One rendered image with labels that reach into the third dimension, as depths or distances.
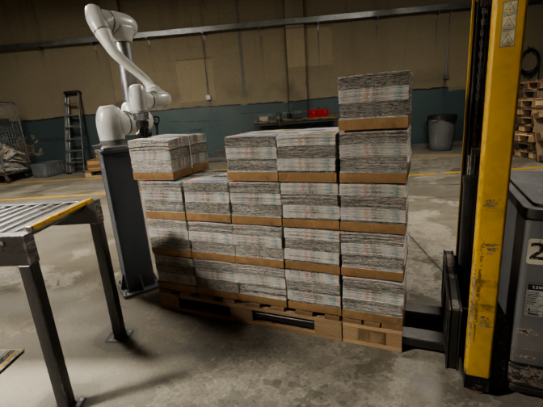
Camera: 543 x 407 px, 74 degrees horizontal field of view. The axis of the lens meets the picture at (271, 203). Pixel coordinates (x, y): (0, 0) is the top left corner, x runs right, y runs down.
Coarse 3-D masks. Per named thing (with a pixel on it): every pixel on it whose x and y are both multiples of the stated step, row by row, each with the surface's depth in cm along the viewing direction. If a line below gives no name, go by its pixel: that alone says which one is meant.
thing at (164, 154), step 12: (132, 144) 203; (144, 144) 200; (156, 144) 196; (168, 144) 193; (180, 144) 204; (132, 156) 206; (144, 156) 203; (156, 156) 200; (168, 156) 196; (180, 156) 204; (144, 168) 205; (156, 168) 202; (168, 168) 199; (180, 168) 205
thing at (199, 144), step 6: (192, 138) 214; (198, 138) 219; (204, 138) 226; (192, 144) 213; (198, 144) 219; (204, 144) 226; (192, 150) 215; (198, 150) 220; (204, 150) 226; (198, 156) 220; (204, 156) 227; (198, 162) 221
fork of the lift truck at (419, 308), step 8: (408, 304) 199; (416, 304) 199; (424, 304) 198; (408, 312) 194; (416, 312) 192; (424, 312) 192; (432, 312) 191; (440, 312) 190; (432, 320) 190; (440, 320) 188
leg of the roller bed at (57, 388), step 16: (32, 272) 136; (32, 288) 138; (32, 304) 139; (48, 304) 144; (48, 320) 143; (48, 336) 143; (48, 352) 145; (48, 368) 147; (64, 368) 151; (64, 384) 150; (64, 400) 151
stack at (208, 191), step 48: (144, 192) 209; (192, 192) 197; (240, 192) 185; (288, 192) 174; (336, 192) 166; (192, 240) 204; (240, 240) 192; (288, 240) 182; (336, 240) 171; (240, 288) 201; (288, 288) 188; (336, 288) 177; (336, 336) 185
